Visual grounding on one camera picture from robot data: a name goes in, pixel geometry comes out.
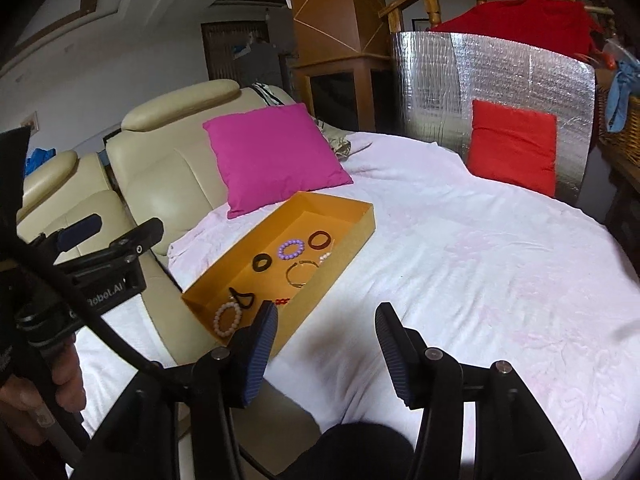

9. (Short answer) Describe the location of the purple bead bracelet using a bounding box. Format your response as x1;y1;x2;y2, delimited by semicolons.
276;238;306;261

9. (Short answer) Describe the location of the black teardrop hair tie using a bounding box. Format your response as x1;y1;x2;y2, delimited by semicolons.
228;286;256;310

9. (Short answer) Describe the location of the magenta pillow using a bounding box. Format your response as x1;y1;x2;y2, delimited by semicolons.
203;103;352;219

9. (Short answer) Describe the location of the red pillow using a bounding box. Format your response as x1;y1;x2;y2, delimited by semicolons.
466;100;556;197

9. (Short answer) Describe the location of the silver insulation foil panel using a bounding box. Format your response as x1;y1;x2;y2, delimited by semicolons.
393;32;597;205

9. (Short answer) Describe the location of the wicker basket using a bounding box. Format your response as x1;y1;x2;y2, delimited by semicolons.
597;86;640;167

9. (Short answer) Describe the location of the dark wooden door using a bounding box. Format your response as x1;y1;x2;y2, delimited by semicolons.
201;21;283;87

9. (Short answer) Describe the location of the thin metal bangle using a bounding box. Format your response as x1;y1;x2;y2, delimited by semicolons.
285;260;319;289

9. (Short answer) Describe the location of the dark red bead bracelet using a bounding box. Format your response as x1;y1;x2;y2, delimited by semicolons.
307;228;334;252

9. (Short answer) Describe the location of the blue cloth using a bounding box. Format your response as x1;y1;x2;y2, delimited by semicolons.
605;61;639;133

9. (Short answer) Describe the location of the wooden cabinet column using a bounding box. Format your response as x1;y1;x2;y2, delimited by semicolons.
291;0;396;133

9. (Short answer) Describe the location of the orange cardboard tray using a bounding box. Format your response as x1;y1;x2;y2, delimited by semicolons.
182;192;375;356

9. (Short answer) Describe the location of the person's left hand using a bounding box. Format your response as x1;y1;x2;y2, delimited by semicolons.
1;335;87;445

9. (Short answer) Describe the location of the red blanket on railing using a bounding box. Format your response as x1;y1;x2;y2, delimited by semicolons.
431;0;602;58

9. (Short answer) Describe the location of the white pearl bracelet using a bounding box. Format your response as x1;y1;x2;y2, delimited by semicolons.
212;300;243;338

